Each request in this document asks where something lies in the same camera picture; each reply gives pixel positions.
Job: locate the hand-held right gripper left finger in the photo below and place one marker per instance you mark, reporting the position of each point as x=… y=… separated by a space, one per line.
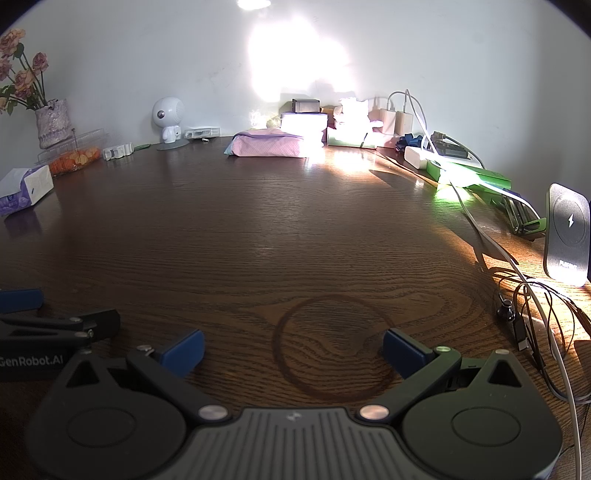
x=184 y=350

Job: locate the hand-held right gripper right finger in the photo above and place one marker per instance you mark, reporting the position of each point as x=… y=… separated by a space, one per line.
x=400 y=351

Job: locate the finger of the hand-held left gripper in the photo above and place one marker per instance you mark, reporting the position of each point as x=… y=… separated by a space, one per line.
x=99 y=323
x=21 y=301

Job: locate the pastel pink blue garment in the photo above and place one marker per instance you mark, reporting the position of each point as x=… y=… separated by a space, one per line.
x=268 y=146

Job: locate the purple white tissue pack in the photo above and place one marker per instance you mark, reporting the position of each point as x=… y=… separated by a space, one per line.
x=34 y=184

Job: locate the clear plastic fruit container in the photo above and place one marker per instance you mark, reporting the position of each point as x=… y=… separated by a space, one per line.
x=74 y=159

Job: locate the white plastic clip device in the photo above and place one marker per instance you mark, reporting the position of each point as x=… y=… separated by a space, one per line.
x=117 y=152

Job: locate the textured pale flower vase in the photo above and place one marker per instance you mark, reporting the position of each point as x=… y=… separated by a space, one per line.
x=54 y=123

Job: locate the green folding stand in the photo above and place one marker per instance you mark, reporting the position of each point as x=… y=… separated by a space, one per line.
x=521 y=214

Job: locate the green box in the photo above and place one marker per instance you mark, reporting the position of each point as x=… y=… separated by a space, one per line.
x=485 y=176

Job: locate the white power strip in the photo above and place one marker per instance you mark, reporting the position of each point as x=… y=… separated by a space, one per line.
x=415 y=157

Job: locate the dark blue item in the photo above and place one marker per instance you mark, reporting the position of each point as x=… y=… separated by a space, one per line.
x=408 y=141

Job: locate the black adapter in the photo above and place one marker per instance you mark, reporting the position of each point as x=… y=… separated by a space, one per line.
x=450 y=146

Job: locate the white rectangular gadget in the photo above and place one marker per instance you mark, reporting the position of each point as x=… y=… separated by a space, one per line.
x=202 y=133

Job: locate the green white carton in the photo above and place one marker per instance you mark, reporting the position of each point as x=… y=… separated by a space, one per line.
x=351 y=137

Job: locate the white robot-shaped desk fan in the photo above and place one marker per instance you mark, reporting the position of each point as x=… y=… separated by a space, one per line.
x=168 y=113

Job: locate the dried rose bouquet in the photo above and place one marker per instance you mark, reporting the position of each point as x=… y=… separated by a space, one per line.
x=23 y=78

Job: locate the white charger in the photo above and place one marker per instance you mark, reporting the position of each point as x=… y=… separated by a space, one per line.
x=387 y=121
x=404 y=123

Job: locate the pale yellow plastic bag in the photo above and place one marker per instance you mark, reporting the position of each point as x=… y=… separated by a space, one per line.
x=273 y=122

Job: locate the white box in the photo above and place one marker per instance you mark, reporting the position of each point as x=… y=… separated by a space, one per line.
x=304 y=125

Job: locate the dark grey box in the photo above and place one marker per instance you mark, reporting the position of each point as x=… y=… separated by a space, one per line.
x=305 y=105

